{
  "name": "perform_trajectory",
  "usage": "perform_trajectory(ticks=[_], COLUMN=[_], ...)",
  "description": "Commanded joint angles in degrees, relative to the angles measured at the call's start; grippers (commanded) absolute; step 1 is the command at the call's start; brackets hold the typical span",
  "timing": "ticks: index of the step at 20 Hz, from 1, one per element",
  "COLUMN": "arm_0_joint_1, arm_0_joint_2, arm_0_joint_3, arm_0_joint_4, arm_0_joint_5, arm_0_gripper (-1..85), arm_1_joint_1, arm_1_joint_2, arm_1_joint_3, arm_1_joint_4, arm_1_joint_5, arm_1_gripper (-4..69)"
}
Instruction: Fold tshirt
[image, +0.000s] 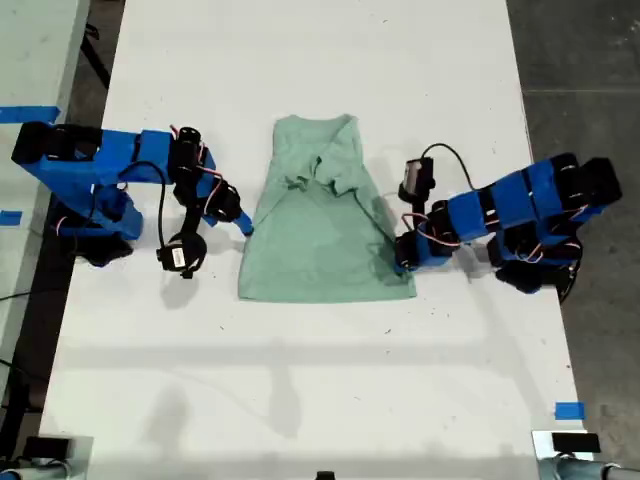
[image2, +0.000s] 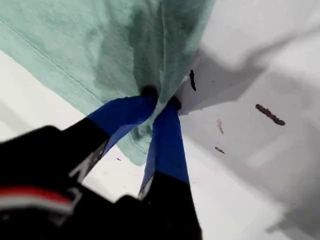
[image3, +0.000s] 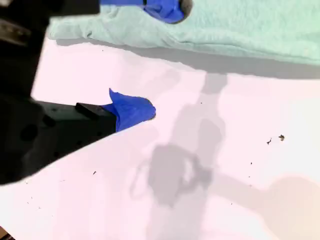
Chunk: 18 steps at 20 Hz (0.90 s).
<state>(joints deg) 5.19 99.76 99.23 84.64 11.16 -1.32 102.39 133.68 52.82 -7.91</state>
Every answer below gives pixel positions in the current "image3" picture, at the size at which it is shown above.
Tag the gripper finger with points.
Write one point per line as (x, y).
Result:
(165, 11)
(130, 112)

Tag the pale green T-shirt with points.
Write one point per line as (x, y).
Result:
(237, 32)

